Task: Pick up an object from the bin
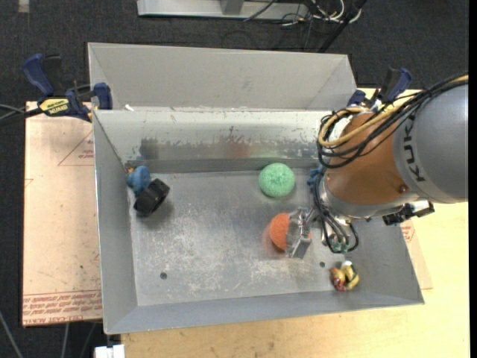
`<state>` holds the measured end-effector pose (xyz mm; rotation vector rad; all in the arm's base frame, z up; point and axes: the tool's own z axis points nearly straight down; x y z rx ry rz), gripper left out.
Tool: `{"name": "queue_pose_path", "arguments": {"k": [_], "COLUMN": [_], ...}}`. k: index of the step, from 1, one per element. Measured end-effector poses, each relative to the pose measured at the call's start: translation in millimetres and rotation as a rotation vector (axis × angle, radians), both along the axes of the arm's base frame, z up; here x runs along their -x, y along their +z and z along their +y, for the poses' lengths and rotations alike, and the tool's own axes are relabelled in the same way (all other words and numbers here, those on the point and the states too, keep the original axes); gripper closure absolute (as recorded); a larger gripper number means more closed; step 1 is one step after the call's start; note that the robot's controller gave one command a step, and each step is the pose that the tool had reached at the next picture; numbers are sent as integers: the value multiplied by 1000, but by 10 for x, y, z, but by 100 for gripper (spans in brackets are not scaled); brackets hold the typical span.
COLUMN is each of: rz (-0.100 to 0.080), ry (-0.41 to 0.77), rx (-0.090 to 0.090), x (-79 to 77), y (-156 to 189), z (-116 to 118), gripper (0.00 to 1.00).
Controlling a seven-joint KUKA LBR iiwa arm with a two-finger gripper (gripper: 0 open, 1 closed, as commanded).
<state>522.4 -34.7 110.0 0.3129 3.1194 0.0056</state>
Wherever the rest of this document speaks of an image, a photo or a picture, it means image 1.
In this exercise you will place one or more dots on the brown cardboard board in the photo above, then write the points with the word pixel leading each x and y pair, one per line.
pixel 59 218

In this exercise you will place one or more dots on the blue toy animal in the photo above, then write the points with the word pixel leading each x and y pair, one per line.
pixel 138 179

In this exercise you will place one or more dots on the orange foam ball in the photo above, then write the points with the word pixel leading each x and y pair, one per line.
pixel 278 231

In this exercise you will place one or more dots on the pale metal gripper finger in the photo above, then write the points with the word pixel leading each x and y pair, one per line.
pixel 293 233
pixel 304 247

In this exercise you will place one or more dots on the green foam ball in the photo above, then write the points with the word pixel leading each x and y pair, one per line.
pixel 276 179

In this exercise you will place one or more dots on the yellow and red toy animal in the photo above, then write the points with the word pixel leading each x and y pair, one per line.
pixel 344 276

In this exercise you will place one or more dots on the grey metal bin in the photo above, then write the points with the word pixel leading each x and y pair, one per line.
pixel 208 237

